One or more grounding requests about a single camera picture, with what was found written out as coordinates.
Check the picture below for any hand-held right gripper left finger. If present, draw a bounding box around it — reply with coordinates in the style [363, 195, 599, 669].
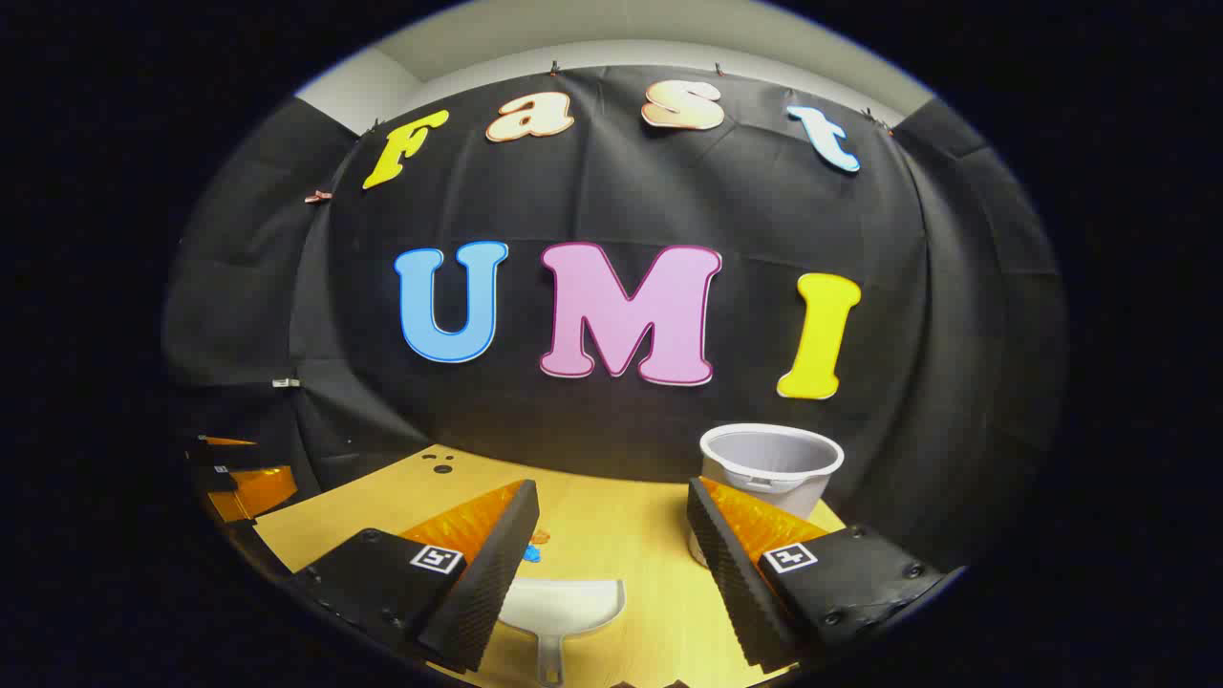
[287, 478, 542, 675]

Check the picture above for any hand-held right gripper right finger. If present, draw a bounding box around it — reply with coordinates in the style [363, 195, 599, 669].
[686, 476, 968, 675]

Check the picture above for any white plastic dustpan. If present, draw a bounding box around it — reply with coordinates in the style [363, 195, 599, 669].
[497, 578, 627, 687]

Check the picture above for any white ribbed garbage bin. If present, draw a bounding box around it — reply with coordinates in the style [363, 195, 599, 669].
[688, 423, 846, 570]

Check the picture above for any wooden desktop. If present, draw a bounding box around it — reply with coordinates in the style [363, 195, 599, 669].
[253, 442, 851, 688]

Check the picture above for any black backdrop cloth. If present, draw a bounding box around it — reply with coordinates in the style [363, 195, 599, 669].
[162, 65, 1067, 574]

